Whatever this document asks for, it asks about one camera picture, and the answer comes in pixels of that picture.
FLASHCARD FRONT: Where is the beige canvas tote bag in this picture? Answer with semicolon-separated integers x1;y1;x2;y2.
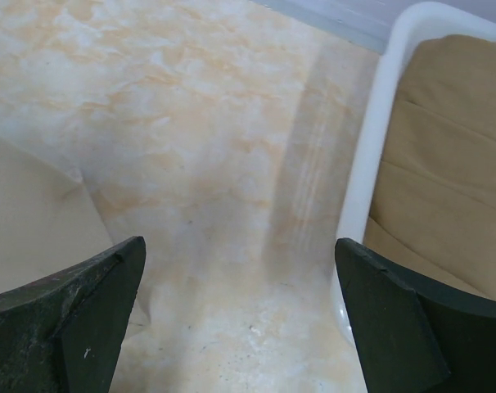
0;138;115;293

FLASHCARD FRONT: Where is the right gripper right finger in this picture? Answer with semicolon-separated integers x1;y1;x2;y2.
335;238;496;392

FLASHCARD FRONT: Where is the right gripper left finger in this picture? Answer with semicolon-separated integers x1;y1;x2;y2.
0;237;146;392

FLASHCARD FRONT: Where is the white plastic basket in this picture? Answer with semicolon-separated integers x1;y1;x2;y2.
327;2;496;349

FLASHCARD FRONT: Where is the brown folded cloth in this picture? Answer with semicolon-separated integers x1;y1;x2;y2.
363;35;496;300

